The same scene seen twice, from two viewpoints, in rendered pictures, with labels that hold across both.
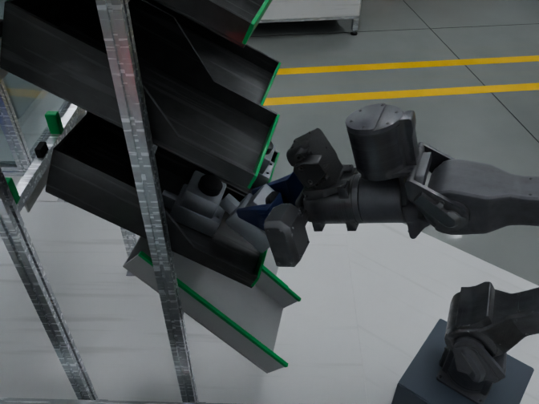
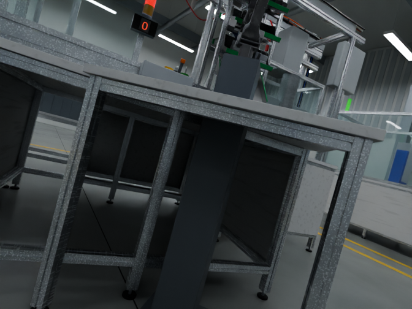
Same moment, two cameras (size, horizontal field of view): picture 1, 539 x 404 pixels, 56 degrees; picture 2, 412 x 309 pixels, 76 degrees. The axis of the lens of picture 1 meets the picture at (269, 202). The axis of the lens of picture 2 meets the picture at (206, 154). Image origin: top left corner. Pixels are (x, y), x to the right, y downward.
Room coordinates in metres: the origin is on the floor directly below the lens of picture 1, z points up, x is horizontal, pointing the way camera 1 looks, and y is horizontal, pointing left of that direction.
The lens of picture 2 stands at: (-0.13, -1.20, 0.69)
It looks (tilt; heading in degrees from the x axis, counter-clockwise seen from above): 1 degrees down; 64
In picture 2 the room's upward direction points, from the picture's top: 15 degrees clockwise
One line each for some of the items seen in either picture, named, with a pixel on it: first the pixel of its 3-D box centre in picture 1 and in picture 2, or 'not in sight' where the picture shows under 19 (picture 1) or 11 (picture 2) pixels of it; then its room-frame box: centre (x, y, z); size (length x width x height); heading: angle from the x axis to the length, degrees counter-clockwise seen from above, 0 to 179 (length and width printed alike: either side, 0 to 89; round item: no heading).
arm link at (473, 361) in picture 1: (481, 337); (247, 41); (0.37, -0.27, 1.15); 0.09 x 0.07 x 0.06; 158
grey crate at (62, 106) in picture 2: not in sight; (64, 105); (-0.34, 2.16, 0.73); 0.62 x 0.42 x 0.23; 178
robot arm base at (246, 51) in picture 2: (471, 362); (244, 56); (0.38, -0.27, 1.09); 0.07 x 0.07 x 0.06; 52
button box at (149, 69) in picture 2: not in sight; (166, 77); (0.13, -0.12, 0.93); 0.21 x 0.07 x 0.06; 178
